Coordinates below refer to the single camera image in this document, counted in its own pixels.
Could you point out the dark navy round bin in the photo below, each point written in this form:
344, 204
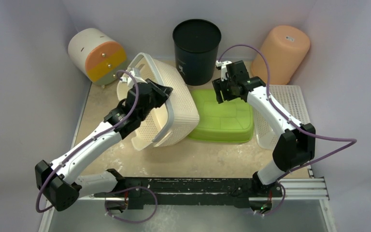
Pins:
196, 43

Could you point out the lime green basin tray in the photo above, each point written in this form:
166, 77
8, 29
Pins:
228, 122

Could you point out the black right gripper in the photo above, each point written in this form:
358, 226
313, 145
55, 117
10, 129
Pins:
223, 90

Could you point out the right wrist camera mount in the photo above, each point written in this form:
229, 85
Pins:
222, 66

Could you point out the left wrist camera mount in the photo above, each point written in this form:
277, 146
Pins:
132, 74

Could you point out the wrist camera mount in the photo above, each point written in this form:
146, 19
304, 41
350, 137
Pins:
132, 74
222, 66

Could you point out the orange plastic bucket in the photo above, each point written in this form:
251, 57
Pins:
285, 47

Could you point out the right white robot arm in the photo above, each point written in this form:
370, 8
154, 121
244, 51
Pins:
294, 147

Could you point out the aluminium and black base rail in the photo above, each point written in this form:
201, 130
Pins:
141, 191

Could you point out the cream perforated laundry basket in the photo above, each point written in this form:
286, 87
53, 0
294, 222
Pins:
173, 121

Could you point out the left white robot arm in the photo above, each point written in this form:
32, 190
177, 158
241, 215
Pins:
86, 153

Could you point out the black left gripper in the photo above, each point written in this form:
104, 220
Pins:
162, 93

